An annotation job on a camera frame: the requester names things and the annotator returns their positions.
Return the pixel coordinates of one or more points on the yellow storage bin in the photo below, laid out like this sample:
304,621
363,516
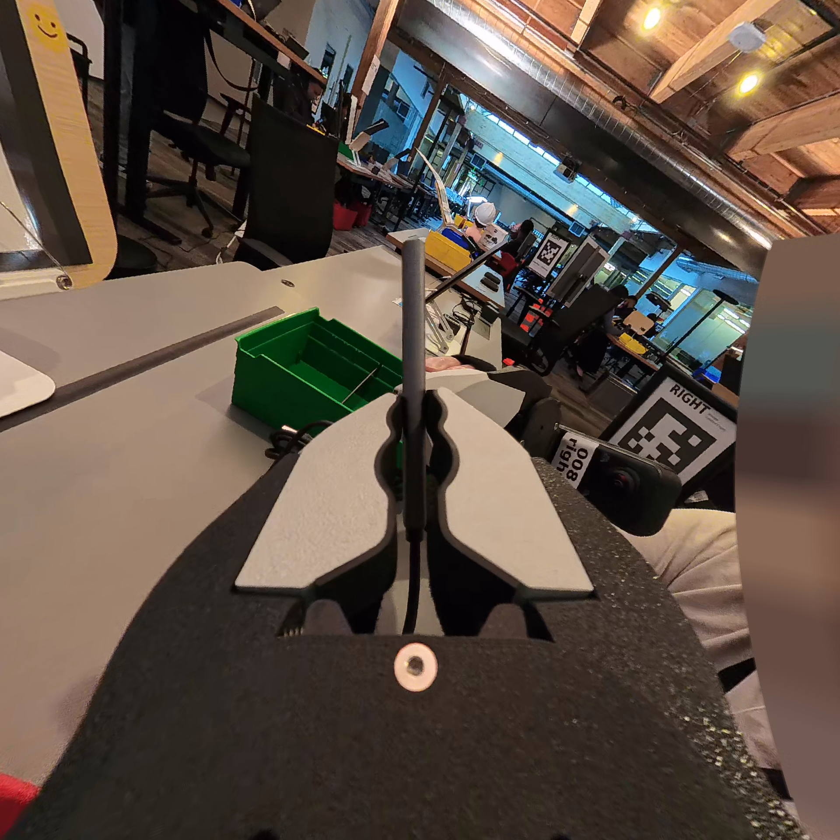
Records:
446,253

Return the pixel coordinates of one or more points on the thin bin divider plate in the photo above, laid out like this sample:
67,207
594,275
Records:
361,386

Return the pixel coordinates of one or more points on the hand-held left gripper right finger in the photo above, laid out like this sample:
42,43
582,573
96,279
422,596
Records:
505,512

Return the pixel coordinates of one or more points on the red bucket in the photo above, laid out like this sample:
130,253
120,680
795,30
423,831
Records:
365,215
344,216

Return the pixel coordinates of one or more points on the white hard hat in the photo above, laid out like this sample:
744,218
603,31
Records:
485,213

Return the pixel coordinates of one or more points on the white ceiling device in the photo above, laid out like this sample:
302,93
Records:
747,36

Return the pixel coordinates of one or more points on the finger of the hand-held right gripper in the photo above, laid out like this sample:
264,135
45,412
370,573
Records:
459,377
492,405

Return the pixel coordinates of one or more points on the black mesh office chair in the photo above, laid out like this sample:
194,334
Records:
289,184

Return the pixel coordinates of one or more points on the dark standing desk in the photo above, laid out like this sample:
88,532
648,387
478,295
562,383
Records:
131,98

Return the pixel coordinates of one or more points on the black floor lamp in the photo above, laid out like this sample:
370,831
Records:
725,296

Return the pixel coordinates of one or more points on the silver ventilation duct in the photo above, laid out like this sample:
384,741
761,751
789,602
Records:
682,172

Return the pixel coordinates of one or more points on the red plastic bin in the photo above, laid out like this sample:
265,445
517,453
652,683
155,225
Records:
13,800

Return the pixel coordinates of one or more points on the person's pale clothing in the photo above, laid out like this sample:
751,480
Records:
695,577

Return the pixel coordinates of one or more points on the ceiling light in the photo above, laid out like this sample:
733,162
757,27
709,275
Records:
651,18
748,84

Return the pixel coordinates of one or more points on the grey usb hub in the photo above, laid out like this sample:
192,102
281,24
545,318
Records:
413,341

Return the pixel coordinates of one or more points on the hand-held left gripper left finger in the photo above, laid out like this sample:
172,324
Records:
315,505

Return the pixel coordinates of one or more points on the green plastic bin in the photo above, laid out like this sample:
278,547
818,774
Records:
275,387

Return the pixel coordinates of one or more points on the black white marker board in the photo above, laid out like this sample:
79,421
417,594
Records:
548,254

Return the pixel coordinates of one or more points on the white rounded base plate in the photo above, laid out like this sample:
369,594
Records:
19,384

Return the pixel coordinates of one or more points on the yellow smiley sticker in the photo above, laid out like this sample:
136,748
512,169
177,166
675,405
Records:
47,29

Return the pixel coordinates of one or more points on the wooden framed panel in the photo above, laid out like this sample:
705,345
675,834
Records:
72,164

